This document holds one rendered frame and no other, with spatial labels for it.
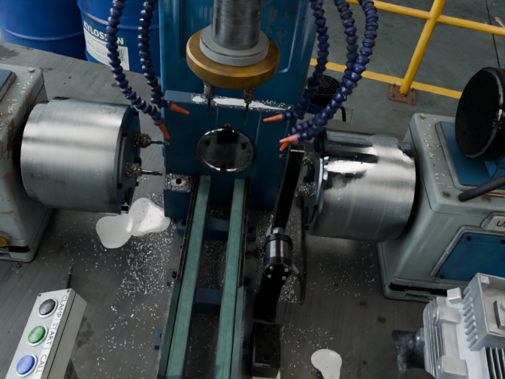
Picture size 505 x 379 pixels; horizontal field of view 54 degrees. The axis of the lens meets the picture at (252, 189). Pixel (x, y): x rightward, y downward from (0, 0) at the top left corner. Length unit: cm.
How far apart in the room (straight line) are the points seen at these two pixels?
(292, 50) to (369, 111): 205
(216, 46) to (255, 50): 7
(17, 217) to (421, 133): 92
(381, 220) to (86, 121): 65
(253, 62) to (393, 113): 238
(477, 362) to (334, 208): 38
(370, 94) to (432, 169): 229
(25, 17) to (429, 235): 245
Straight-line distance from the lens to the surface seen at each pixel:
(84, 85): 181
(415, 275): 125
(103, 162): 105
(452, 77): 383
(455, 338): 99
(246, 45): 94
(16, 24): 309
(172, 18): 118
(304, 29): 117
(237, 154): 123
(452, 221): 111
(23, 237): 126
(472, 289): 99
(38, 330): 90
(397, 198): 108
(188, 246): 115
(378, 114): 322
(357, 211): 106
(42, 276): 129
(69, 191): 109
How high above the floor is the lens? 185
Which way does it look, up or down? 47 degrees down
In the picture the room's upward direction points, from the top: 9 degrees clockwise
